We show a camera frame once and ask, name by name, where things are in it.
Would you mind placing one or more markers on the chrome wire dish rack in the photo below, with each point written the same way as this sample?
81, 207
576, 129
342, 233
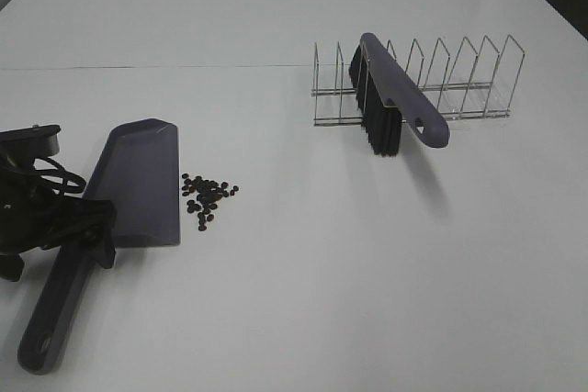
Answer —
475, 79

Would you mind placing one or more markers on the purple plastic dustpan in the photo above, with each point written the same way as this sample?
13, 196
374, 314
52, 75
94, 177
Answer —
138, 171

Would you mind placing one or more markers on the pile of coffee beans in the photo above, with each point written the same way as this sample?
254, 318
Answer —
203, 197

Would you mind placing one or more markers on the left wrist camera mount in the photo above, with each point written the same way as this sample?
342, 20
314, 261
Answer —
31, 143

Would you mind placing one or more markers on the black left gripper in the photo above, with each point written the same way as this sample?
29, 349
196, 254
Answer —
42, 209

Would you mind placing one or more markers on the purple brush with black bristles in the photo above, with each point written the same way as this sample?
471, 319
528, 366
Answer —
388, 98

